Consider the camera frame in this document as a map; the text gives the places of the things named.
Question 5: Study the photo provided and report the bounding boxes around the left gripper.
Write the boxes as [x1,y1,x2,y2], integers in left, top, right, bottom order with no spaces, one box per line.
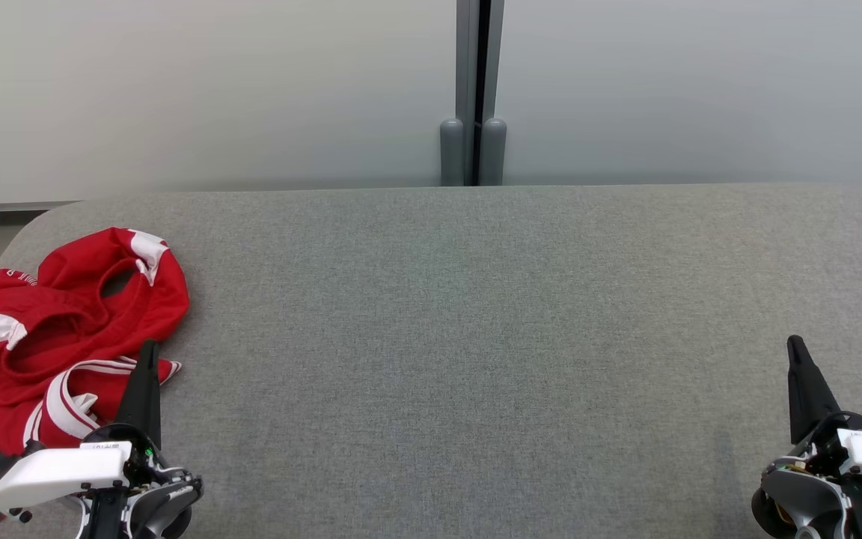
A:
[0,340,204,539]

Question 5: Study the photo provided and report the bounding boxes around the red white-trimmed shorts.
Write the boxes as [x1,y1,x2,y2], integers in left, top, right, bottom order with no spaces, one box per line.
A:
[0,228,191,409]

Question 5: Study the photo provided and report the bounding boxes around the grey partition frame post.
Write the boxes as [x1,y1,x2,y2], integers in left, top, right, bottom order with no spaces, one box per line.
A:
[440,0,477,186]
[480,0,508,186]

